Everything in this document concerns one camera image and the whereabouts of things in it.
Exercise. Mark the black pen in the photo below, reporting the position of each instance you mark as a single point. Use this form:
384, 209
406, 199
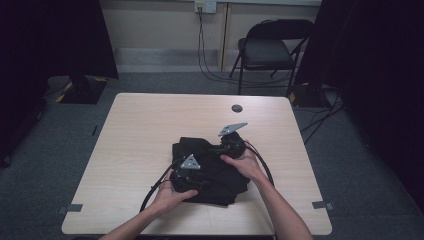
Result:
95, 130

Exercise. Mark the grey table grommet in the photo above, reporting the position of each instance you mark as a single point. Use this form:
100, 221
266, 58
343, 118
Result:
237, 108

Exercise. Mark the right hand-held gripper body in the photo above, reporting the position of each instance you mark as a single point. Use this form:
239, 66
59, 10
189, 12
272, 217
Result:
235, 145

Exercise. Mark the person's left hand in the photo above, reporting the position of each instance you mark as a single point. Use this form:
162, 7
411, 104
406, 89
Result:
168, 198

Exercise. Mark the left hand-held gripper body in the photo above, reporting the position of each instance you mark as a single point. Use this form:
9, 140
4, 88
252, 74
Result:
190, 165

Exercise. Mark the black stand base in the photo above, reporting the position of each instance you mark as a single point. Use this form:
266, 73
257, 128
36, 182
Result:
83, 91
306, 96

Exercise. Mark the black folding chair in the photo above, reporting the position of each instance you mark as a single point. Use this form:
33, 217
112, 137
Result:
266, 51

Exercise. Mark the grey tape strip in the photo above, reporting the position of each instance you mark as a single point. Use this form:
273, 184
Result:
71, 208
322, 205

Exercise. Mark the dark curtain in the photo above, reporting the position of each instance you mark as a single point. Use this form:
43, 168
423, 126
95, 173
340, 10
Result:
40, 50
376, 66

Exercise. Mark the black pants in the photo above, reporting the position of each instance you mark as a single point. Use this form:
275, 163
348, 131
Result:
220, 180

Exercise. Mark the white wall socket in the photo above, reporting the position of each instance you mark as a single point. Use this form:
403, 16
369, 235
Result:
205, 6

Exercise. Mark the person's right hand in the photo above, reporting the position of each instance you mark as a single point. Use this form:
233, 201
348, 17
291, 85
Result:
248, 165

